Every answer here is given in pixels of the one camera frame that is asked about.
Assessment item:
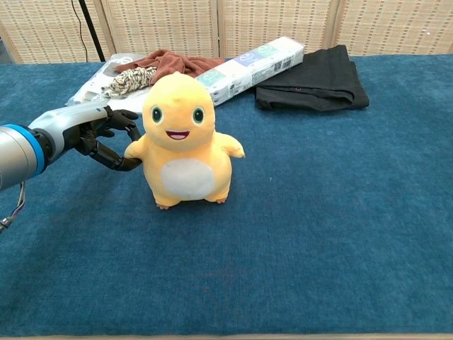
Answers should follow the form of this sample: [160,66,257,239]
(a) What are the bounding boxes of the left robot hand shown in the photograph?
[28,102,143,174]

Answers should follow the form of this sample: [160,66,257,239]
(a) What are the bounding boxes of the yellow dinosaur plush toy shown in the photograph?
[123,71,246,210]

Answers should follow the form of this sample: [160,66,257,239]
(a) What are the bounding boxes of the flat plastic packaged sheet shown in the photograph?
[64,53,154,115]

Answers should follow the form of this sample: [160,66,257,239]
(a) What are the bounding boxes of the black stand pole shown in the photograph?
[77,0,107,62]

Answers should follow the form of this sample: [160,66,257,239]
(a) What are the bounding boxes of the brown towel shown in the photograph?
[115,49,227,86]

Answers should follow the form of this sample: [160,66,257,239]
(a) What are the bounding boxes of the long tissue pack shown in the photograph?
[195,35,306,107]

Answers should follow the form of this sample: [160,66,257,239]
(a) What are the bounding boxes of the woven folding screen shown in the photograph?
[0,0,453,64]

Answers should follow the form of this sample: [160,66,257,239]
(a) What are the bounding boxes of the folded black cloth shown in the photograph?
[255,44,370,111]

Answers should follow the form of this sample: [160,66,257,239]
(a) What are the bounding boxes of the blue fabric table cover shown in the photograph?
[0,54,453,337]

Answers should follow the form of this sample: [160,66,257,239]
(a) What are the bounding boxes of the braided beige rope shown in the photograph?
[101,66,158,99]

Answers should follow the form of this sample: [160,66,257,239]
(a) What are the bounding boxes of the black cable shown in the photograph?
[71,0,89,64]

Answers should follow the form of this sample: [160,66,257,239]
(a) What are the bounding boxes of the multicoloured wire bundle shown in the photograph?
[0,180,27,234]

